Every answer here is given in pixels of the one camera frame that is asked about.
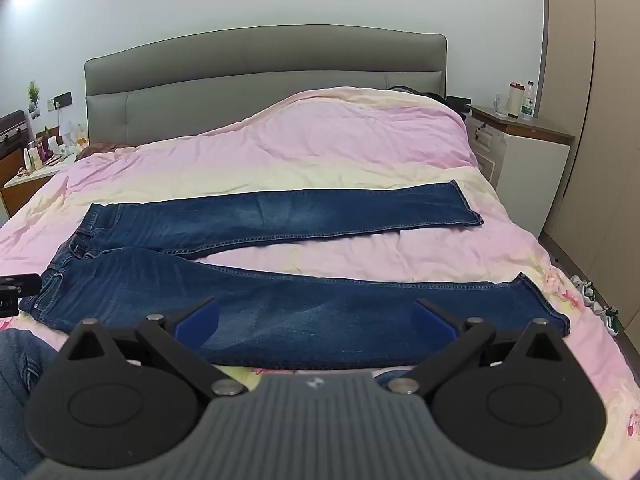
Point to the white right nightstand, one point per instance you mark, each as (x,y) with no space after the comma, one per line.
(523,160)

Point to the white green sneakers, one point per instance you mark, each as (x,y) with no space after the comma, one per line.
(608,315)

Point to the pink and cream duvet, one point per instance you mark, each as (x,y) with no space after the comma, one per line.
(342,138)

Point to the grey upholstered headboard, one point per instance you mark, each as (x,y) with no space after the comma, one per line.
(197,83)

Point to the clear glass cup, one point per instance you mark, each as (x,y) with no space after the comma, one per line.
(501,105)

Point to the white bottle red lid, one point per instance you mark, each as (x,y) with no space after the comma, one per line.
(515,99)

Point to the beige wardrobe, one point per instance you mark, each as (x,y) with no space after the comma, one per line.
(591,90)

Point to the left nightstand with clutter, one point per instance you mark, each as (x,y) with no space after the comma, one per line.
(17,192)

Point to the blue denim jeans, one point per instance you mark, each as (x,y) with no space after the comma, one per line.
(128,260)

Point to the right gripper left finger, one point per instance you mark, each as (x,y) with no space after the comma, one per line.
(117,398)

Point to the small green potted plant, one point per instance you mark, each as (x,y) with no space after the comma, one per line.
(33,93)

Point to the black wall switch panel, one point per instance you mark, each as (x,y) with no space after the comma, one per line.
(63,100)

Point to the operator blue jeans leg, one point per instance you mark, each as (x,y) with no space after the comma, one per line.
(24,359)

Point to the dark brown suitcase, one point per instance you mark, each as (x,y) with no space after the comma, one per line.
(14,136)

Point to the green label plastic bottle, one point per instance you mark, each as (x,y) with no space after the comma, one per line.
(527,108)

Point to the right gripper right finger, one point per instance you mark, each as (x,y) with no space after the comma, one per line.
(513,398)

